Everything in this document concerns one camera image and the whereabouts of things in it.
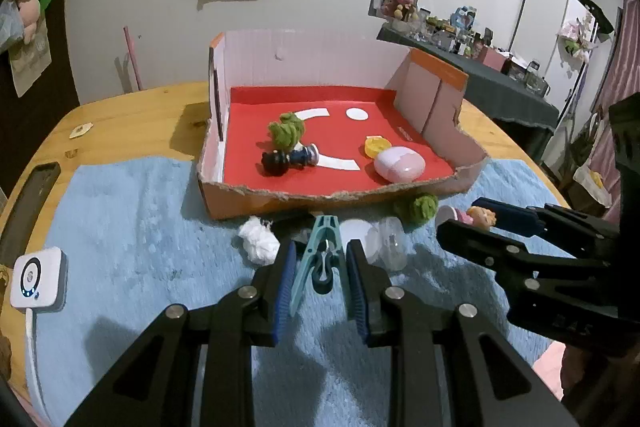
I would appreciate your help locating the blonde pink dress figurine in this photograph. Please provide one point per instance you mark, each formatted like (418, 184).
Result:
(482, 217)

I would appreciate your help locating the white square pocket device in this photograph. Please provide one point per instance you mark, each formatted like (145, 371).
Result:
(45, 282)

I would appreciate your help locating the brown paper bag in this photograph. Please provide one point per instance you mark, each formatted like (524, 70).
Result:
(32, 67)

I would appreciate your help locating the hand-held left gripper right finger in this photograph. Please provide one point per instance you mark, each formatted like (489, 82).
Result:
(357, 294)

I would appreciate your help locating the pink stick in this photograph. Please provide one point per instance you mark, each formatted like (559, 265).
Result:
(132, 57)

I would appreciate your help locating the black haired blue figurine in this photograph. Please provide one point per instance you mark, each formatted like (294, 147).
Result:
(275, 162)

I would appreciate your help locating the white round jar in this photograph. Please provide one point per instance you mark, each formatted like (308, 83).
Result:
(362, 232)

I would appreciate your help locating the green yarn cabbage toy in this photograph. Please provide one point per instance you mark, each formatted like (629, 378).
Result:
(286, 131)
(417, 207)

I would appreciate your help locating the dark cloth side table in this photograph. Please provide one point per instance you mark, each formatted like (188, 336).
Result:
(500, 92)

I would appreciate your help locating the row of small desk items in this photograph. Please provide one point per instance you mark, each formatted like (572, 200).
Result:
(465, 17)

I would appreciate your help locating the peach plush toy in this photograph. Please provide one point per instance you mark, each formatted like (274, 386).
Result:
(29, 12)

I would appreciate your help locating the white tall cabinet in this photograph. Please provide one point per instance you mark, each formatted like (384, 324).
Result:
(547, 17)

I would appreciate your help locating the blue fuzzy mat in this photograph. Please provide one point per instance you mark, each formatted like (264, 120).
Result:
(150, 232)

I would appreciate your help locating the teal clothespin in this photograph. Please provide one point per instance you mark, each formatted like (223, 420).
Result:
(326, 227)

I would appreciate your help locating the pink storage box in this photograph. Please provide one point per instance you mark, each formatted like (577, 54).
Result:
(492, 58)

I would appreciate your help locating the small clear plastic box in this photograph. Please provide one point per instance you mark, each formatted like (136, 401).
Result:
(392, 247)

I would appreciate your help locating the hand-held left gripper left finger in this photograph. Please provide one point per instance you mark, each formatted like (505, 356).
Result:
(285, 294)

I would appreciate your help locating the small pale sticker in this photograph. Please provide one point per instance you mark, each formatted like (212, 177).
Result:
(80, 131)

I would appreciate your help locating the clear plastic bag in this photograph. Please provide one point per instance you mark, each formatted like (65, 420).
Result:
(9, 27)

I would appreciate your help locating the orange cardboard box red bottom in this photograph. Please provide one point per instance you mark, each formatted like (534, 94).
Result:
(300, 57)

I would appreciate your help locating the white plastic bag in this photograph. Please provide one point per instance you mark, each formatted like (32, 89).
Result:
(595, 189)

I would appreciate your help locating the dark brown door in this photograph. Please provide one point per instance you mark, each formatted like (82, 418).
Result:
(57, 82)

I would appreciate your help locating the pink curtain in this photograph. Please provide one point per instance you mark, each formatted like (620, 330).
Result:
(625, 57)

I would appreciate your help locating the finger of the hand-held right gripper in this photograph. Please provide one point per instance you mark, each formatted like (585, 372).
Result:
(480, 244)
(515, 217)

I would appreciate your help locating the yellow bottle cap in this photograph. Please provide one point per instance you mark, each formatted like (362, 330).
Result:
(376, 146)

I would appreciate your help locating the black phone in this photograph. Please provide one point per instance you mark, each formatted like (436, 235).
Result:
(30, 207)

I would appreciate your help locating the white tissue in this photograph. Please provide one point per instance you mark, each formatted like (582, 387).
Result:
(257, 242)

